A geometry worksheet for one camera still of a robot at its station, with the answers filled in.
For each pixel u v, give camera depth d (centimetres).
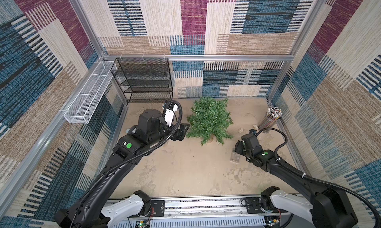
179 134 57
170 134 39
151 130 47
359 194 59
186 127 62
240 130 100
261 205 72
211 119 73
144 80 110
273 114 87
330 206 40
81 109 92
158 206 74
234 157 88
